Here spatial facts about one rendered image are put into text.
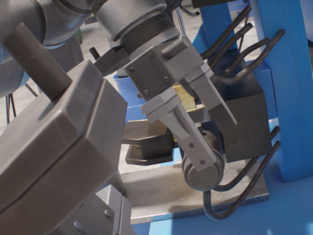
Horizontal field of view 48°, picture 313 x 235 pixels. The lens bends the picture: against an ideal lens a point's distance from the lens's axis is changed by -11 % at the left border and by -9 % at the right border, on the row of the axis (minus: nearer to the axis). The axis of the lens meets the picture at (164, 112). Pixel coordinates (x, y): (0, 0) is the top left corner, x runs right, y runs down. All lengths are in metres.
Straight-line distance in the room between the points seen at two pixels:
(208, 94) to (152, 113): 0.16
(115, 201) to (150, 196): 1.36
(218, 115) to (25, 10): 0.32
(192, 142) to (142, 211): 1.09
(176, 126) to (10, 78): 0.49
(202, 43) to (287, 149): 0.61
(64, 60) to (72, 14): 0.85
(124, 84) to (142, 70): 2.29
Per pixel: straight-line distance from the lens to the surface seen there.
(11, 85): 0.85
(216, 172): 0.97
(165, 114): 0.42
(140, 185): 1.70
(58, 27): 0.57
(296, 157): 1.51
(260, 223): 1.35
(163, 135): 1.16
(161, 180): 1.70
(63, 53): 1.40
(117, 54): 0.50
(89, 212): 0.20
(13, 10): 0.52
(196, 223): 1.42
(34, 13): 0.54
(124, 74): 2.74
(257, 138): 1.15
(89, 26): 12.47
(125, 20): 0.47
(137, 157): 1.24
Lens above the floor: 0.97
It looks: 19 degrees down
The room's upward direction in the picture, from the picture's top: 15 degrees counter-clockwise
